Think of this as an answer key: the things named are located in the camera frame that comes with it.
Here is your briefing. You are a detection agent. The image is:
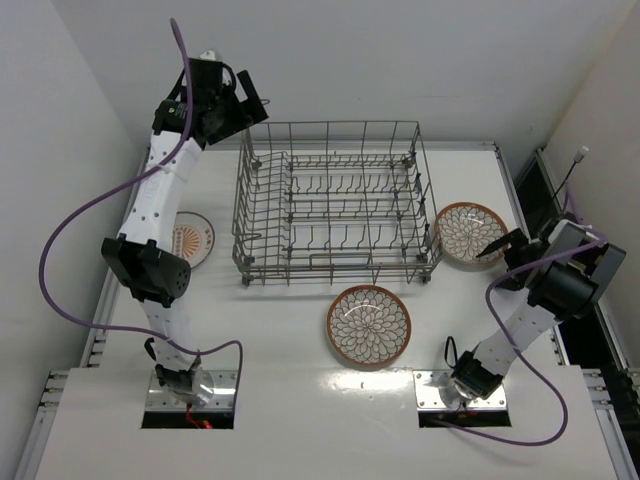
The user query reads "floral plate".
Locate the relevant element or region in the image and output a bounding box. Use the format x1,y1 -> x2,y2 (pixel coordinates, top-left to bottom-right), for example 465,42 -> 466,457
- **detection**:
434,202 -> 508,266
326,285 -> 412,368

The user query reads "orange sunburst white plate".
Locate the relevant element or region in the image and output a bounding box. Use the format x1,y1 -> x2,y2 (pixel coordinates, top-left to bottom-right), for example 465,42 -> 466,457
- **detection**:
172,211 -> 215,269

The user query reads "floral plate front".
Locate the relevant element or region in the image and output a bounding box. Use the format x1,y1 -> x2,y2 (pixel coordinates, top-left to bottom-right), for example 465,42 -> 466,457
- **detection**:
326,285 -> 412,368

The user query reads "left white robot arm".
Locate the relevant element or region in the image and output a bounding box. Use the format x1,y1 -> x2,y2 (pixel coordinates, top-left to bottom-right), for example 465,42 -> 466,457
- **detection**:
101,50 -> 268,407

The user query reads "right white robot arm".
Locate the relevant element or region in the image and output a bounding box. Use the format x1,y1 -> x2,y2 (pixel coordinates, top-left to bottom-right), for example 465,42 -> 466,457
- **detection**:
449,217 -> 627,400

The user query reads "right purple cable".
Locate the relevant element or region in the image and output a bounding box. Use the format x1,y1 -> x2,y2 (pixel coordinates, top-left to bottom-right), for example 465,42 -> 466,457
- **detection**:
434,239 -> 609,447

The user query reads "grey wire dish rack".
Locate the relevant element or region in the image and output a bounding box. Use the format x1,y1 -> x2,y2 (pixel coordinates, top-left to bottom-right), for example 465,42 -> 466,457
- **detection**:
232,120 -> 442,285

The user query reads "black cable white plug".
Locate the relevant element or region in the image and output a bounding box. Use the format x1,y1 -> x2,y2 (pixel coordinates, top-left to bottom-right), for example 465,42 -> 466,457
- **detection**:
552,146 -> 589,200

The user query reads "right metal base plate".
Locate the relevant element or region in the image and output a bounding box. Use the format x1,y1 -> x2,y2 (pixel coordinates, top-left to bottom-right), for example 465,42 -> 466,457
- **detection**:
413,369 -> 508,413

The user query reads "metal base plate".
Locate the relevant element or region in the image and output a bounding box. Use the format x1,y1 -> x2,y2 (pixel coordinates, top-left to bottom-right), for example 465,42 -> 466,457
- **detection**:
145,370 -> 237,413
413,369 -> 508,413

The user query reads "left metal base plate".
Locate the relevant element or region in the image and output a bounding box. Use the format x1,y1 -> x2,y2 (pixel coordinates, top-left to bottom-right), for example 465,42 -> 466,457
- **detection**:
145,370 -> 237,413

